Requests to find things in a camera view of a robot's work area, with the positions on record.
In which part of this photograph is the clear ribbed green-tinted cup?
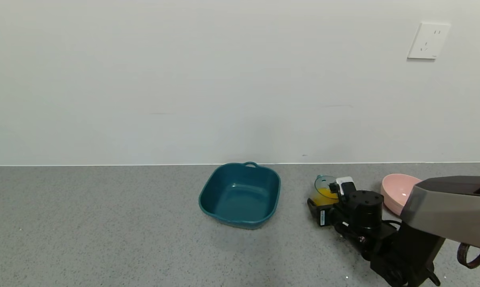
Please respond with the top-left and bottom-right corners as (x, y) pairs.
(314, 175), (340, 207)

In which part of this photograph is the white wall socket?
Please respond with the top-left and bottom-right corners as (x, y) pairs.
(407, 22), (451, 60)

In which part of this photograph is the orange juice liquid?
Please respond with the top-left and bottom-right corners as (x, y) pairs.
(315, 187), (339, 206)

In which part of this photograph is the teal plastic square tray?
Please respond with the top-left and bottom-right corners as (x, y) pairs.
(199, 161), (281, 230)

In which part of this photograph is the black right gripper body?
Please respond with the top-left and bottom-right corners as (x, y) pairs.
(314, 204), (342, 227)

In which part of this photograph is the dark cable strap loop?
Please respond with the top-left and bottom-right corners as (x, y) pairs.
(457, 242), (480, 269)

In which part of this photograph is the white black wrist camera box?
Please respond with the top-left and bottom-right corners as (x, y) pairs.
(329, 177), (357, 197)

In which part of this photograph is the pink ribbed bowl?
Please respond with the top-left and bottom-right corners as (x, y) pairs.
(381, 173), (423, 216)

